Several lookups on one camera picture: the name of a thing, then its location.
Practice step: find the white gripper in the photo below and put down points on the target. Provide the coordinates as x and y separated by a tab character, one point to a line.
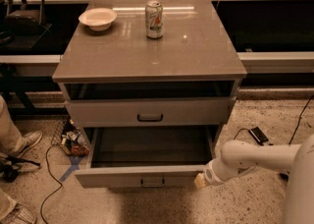
211	173

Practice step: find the grey drawer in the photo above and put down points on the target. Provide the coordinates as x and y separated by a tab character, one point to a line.
147	157
151	112

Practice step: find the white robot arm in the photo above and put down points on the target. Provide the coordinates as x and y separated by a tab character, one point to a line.
238	158

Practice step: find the grey drawer cabinet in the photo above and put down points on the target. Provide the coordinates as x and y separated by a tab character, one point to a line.
193	59

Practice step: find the black power adapter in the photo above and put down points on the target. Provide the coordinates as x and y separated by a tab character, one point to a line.
258	135

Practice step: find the blue tape cross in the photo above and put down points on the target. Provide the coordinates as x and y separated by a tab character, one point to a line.
75	161

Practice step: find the white green soda can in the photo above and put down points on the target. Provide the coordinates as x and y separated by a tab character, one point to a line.
154	19

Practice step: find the white paper bowl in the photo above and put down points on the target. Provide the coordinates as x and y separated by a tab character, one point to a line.
98	19

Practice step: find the person leg with shoe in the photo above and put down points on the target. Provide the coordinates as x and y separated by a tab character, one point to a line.
12	142

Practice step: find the black device on floor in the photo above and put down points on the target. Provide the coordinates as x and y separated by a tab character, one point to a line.
11	167

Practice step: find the black chair at left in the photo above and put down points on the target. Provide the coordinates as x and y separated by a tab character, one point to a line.
24	26

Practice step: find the wire basket with items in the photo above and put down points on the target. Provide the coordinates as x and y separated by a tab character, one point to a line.
70	139

